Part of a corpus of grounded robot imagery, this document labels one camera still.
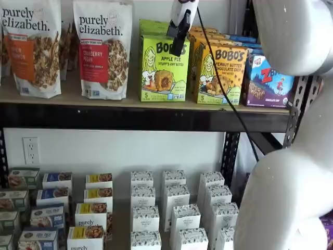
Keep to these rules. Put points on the purple snack box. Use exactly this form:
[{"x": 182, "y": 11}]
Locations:
[{"x": 327, "y": 231}]

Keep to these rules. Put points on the blue purple Zbar box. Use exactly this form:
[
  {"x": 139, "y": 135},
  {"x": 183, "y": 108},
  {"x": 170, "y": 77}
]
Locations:
[
  {"x": 253, "y": 45},
  {"x": 256, "y": 52},
  {"x": 242, "y": 39},
  {"x": 268, "y": 88}
]

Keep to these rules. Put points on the black metal shelf beam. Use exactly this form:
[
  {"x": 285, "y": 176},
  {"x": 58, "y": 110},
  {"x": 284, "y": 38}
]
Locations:
[{"x": 130, "y": 117}]

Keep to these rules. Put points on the red label granola bag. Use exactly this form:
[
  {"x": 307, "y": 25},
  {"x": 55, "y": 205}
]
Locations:
[{"x": 104, "y": 31}]

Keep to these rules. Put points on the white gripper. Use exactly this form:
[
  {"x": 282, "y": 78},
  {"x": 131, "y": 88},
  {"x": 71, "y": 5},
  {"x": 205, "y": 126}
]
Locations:
[{"x": 179, "y": 13}]

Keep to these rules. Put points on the yellow Bobo's peanut butter box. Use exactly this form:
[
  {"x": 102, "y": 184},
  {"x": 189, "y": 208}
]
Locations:
[
  {"x": 212, "y": 28},
  {"x": 218, "y": 34},
  {"x": 221, "y": 39},
  {"x": 234, "y": 78}
]

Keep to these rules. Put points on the wooden shelf board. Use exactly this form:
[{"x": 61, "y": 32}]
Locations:
[
  {"x": 130, "y": 102},
  {"x": 121, "y": 221}
]

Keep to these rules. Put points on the blue trim granola box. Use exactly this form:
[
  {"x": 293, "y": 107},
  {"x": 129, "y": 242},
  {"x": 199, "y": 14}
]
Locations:
[
  {"x": 57, "y": 179},
  {"x": 37, "y": 239},
  {"x": 52, "y": 196},
  {"x": 46, "y": 216}
]

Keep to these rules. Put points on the orange label granola bag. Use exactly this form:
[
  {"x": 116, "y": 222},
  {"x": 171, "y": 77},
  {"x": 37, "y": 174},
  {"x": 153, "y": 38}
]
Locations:
[{"x": 39, "y": 26}]

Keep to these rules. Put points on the black diagonal rack brace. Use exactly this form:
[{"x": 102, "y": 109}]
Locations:
[{"x": 268, "y": 147}]

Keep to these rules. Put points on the white patterned pantry box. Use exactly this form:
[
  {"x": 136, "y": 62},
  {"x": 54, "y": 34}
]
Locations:
[
  {"x": 145, "y": 240},
  {"x": 141, "y": 178},
  {"x": 218, "y": 195},
  {"x": 145, "y": 218},
  {"x": 173, "y": 177},
  {"x": 143, "y": 196},
  {"x": 225, "y": 214},
  {"x": 177, "y": 195},
  {"x": 185, "y": 217},
  {"x": 223, "y": 239},
  {"x": 212, "y": 179},
  {"x": 192, "y": 239}
]

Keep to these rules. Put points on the black perforated rack post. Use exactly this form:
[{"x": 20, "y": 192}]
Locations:
[
  {"x": 2, "y": 156},
  {"x": 230, "y": 156}
]

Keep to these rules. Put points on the white wall outlet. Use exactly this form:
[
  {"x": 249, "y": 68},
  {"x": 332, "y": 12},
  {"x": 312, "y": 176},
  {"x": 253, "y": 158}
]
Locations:
[{"x": 31, "y": 151}]

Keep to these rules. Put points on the dark perforated rack post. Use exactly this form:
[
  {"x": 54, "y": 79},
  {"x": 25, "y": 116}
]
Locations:
[{"x": 316, "y": 86}]

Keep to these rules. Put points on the grey perforated rack post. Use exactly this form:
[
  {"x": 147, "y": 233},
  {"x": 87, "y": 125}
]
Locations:
[{"x": 300, "y": 96}]

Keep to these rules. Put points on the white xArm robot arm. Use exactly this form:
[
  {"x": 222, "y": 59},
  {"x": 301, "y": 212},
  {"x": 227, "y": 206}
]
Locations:
[{"x": 286, "y": 195}]

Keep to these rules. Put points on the green trim granola box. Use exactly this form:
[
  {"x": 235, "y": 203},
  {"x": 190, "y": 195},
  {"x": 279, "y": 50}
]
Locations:
[
  {"x": 5, "y": 243},
  {"x": 9, "y": 221},
  {"x": 23, "y": 177},
  {"x": 14, "y": 199}
]

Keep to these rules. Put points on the green Bobo's apple pie box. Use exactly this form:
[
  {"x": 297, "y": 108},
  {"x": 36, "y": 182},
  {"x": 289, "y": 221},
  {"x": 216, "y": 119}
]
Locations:
[
  {"x": 153, "y": 22},
  {"x": 153, "y": 33},
  {"x": 153, "y": 27},
  {"x": 166, "y": 78}
]

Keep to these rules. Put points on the yellow trim granola box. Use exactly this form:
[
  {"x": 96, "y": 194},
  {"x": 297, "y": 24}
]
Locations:
[
  {"x": 91, "y": 214},
  {"x": 98, "y": 195},
  {"x": 84, "y": 238},
  {"x": 99, "y": 179}
]

